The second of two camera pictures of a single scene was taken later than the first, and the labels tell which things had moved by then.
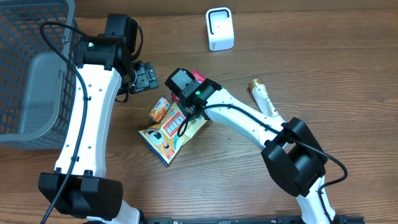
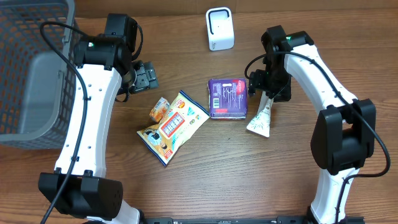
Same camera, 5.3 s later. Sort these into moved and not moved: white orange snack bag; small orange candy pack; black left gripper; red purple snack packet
Moved: red purple snack packet
Not moved: white orange snack bag; black left gripper; small orange candy pack
